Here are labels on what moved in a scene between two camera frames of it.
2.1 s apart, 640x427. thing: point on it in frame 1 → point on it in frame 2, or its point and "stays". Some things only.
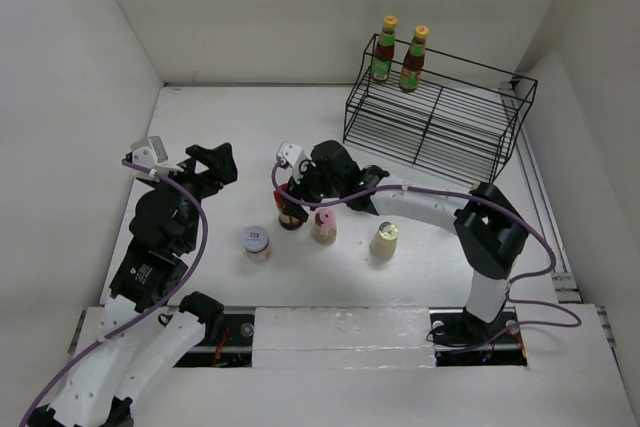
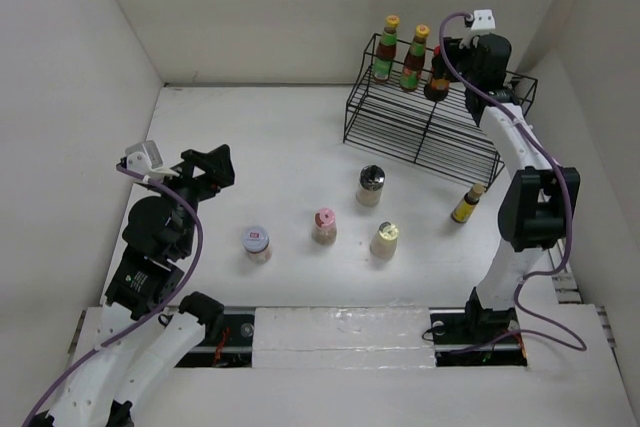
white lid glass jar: (255, 241) stays
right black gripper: (299, 190) → (455, 51)
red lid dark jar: (285, 220) → (438, 87)
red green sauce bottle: (411, 72) stays
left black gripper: (218, 159) stays
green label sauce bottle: (382, 62) stays
